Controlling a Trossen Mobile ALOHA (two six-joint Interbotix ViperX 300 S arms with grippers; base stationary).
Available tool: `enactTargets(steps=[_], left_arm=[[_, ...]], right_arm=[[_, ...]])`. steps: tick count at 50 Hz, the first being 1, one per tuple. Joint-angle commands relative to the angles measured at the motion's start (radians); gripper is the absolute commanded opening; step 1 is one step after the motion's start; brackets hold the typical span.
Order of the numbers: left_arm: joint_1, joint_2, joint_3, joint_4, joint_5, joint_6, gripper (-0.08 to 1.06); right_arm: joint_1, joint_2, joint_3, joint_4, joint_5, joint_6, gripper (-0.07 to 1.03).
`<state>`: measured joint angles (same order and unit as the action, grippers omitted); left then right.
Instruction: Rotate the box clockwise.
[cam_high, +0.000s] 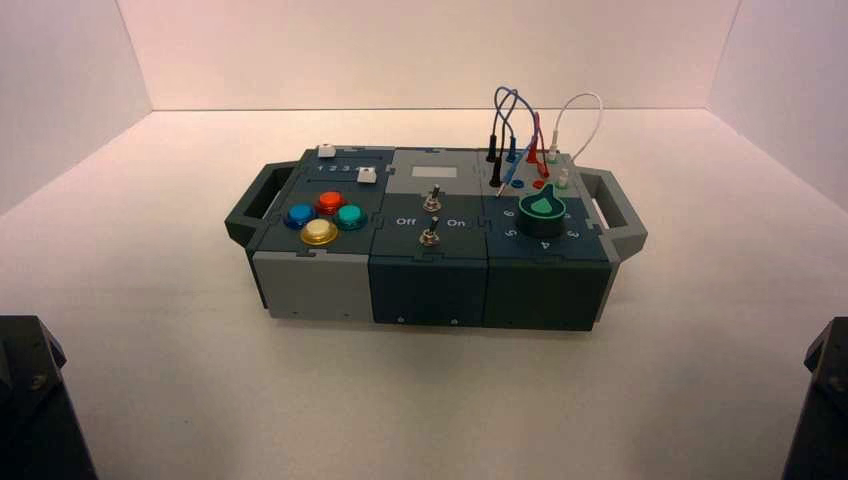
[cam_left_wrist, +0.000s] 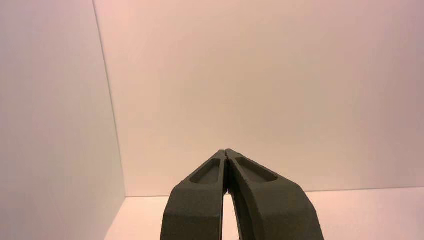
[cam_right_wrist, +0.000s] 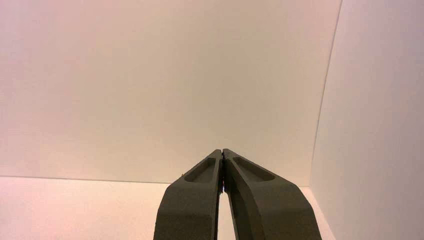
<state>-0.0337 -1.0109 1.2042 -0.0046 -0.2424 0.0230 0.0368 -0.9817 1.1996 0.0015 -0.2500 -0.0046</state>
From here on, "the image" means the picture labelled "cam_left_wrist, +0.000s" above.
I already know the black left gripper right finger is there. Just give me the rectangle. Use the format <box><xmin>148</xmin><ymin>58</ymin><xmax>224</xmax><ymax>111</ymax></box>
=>
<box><xmin>225</xmin><ymin>148</ymin><xmax>325</xmax><ymax>240</ymax></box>

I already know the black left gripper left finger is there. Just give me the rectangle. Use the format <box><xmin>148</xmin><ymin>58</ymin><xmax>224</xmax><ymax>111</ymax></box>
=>
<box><xmin>160</xmin><ymin>149</ymin><xmax>228</xmax><ymax>240</ymax></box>

